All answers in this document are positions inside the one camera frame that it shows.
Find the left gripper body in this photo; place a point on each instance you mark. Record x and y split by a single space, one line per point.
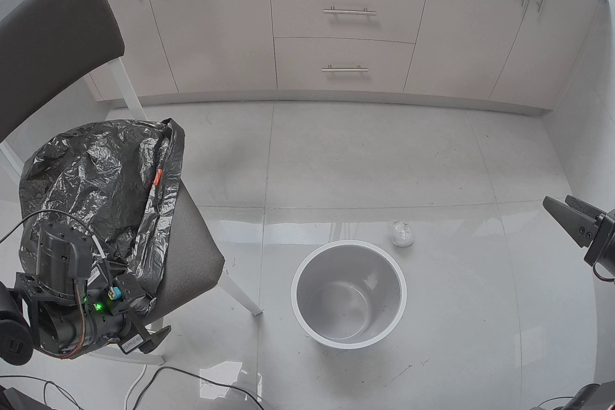
103 324

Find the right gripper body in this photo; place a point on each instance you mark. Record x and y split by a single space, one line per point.
605 240

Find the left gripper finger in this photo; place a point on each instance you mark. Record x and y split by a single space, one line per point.
159 337

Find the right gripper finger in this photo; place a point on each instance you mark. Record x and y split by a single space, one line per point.
579 228
587 206

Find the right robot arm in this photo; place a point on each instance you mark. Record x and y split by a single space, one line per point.
600 398

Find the black plastic bag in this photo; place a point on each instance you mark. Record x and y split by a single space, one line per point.
96 168

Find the white trash bin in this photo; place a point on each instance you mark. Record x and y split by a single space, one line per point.
347 265

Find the crumpled white paper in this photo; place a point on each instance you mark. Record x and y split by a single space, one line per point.
401 234

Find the dark grey chair white legs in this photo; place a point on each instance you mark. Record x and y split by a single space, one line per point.
57 38

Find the beige cabinet with drawers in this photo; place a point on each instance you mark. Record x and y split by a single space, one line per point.
216 14

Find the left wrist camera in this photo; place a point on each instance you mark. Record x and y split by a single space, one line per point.
126 290

